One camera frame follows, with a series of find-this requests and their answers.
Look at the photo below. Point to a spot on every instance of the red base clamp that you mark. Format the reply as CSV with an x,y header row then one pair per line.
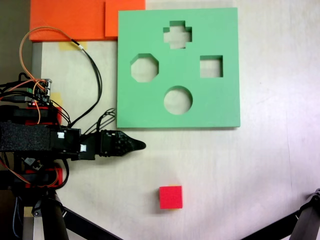
x,y
58,115
58,176

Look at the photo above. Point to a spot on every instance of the green shape sorter board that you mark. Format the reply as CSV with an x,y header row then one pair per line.
x,y
180,75

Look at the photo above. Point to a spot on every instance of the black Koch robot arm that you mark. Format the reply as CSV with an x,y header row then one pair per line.
x,y
25,137

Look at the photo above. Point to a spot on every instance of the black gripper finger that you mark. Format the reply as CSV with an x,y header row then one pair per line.
x,y
130,140
123,150

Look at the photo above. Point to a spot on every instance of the black circuit board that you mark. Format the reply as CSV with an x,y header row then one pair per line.
x,y
41,92

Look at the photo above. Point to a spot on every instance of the orange foam block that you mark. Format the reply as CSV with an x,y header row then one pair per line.
x,y
70,20

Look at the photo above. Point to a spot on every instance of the black tripod leg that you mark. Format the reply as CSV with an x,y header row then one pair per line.
x,y
52,220
92,225
272,227
308,220

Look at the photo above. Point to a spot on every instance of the yellow tape piece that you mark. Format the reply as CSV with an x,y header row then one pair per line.
x,y
57,99
72,46
28,211

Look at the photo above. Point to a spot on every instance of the red square block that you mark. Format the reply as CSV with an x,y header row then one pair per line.
x,y
171,197

